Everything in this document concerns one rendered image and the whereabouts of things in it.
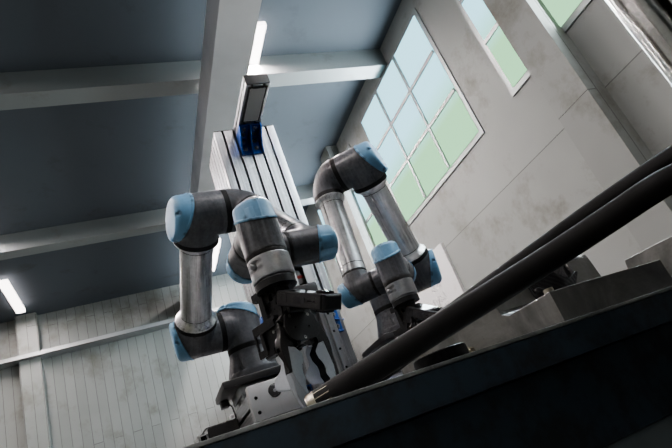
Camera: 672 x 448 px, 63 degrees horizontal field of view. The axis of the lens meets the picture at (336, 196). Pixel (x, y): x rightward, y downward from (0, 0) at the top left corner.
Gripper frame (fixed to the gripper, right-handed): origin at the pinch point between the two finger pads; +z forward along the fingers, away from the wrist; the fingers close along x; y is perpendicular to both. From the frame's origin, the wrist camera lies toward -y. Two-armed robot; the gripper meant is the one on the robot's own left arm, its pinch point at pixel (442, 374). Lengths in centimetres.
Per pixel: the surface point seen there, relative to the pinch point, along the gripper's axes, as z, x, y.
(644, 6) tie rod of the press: -29, 15, -82
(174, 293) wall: -343, -216, 807
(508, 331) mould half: 0.7, 19.7, -40.3
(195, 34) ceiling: -359, -89, 226
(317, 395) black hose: 3, 60, -46
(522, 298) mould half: -3.7, 13.7, -41.2
